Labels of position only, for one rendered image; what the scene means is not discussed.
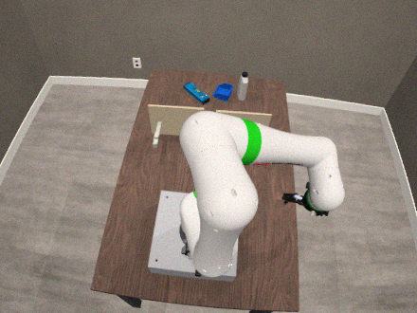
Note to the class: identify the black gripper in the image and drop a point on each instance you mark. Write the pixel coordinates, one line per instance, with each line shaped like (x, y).
(293, 197)

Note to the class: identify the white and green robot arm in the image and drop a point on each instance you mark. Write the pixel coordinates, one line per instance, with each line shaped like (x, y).
(226, 198)

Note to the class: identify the grey bottle with black cap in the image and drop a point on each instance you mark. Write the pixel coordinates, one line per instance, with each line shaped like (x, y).
(242, 87)

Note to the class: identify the small blue bin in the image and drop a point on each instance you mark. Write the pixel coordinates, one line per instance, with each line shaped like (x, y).
(225, 89)

